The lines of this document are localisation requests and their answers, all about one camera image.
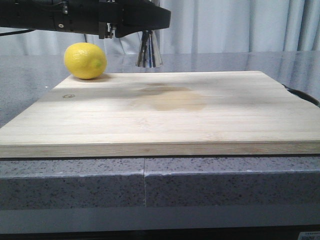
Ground yellow lemon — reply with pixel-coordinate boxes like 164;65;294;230
63;42;107;80

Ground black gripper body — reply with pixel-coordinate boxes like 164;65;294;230
0;0;116;39

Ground white label sticker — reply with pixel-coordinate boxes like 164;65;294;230
297;231;320;240

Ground silver double jigger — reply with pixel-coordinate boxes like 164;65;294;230
135;30;163;68

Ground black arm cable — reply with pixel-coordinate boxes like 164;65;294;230
0;28;36;37

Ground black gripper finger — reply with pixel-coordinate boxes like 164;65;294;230
115;0;171;38

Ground light wooden cutting board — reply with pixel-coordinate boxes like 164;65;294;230
0;71;320;158

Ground grey curtain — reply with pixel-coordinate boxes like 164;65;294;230
0;0;320;56

